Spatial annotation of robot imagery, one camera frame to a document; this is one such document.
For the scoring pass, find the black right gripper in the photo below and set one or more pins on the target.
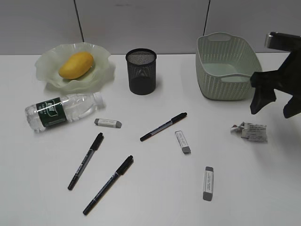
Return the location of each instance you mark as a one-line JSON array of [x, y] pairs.
[[287, 78]]

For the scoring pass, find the white waste paper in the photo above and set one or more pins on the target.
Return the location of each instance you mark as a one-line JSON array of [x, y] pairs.
[[251, 132]]

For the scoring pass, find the black marker pen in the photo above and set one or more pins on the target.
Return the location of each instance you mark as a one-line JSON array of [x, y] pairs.
[[119, 172], [94, 147], [164, 126]]

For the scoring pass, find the yellow mango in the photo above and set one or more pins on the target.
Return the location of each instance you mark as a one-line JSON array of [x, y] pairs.
[[76, 66]]

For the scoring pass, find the clear water bottle green label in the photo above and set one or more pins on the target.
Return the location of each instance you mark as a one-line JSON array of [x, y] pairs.
[[60, 110]]

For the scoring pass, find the pale green woven plastic basket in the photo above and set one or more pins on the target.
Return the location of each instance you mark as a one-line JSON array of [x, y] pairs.
[[224, 66]]

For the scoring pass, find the grey white eraser middle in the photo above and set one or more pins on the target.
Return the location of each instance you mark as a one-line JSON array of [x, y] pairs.
[[182, 142]]

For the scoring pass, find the grey white eraser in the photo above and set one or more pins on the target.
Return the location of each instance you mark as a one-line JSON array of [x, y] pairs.
[[182, 142], [208, 184], [108, 123]]

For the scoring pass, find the grey white eraser right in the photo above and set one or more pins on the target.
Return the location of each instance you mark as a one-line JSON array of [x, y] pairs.
[[208, 184]]

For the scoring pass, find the black mesh pen holder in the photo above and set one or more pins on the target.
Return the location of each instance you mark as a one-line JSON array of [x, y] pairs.
[[141, 68]]

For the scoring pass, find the grey white eraser left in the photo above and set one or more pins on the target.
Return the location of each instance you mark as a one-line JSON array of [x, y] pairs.
[[108, 123]]

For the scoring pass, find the pale green wavy glass plate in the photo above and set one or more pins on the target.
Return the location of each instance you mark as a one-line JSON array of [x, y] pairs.
[[48, 65]]

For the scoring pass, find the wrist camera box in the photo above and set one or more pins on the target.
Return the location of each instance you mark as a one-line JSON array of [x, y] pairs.
[[282, 41]]

